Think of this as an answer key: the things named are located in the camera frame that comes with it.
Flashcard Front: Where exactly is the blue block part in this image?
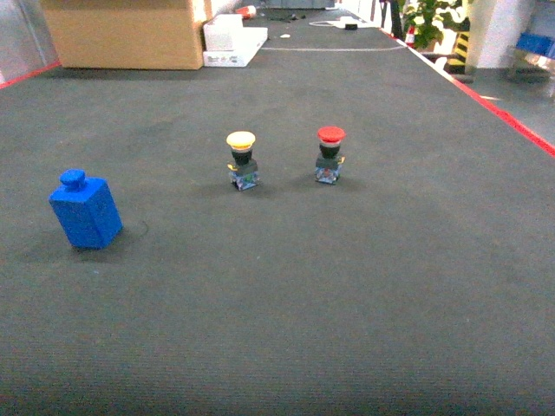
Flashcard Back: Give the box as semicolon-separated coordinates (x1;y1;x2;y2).
49;169;123;250

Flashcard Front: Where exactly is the white flat box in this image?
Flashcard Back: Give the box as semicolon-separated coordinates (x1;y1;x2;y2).
203;14;268;68

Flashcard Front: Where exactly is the red white object on belt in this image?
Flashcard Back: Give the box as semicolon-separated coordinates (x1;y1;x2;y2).
234;5;257;20

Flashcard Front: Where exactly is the large cardboard box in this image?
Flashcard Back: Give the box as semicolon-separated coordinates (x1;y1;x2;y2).
40;1;212;70

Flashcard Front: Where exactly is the potted green plant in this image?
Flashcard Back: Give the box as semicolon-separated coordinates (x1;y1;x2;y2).
402;0;470;51

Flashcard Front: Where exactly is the yellow push button switch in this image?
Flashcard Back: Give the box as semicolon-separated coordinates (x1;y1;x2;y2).
226;131;259;191

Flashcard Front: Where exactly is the red push button switch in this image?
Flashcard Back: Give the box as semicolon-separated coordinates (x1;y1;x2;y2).
315;126;346;185

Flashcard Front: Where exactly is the yellow black striped post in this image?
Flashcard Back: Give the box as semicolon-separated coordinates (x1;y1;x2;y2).
444;31;469;75

